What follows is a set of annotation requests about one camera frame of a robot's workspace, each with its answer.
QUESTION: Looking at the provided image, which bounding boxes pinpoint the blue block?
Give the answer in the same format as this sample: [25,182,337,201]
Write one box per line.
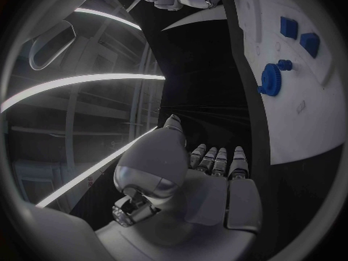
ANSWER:
[279,16,299,41]
[299,32,321,59]

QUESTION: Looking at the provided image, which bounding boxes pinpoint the blue peg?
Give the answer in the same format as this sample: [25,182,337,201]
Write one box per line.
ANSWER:
[277,59,294,71]

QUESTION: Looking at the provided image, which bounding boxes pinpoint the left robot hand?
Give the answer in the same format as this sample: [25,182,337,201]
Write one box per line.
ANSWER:
[94,114,263,261]

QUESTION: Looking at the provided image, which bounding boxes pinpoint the blue gear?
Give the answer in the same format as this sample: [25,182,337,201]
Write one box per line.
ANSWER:
[260,63,283,97]

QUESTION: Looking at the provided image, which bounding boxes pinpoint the white task board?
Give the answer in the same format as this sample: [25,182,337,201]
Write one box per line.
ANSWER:
[233,0,346,165]

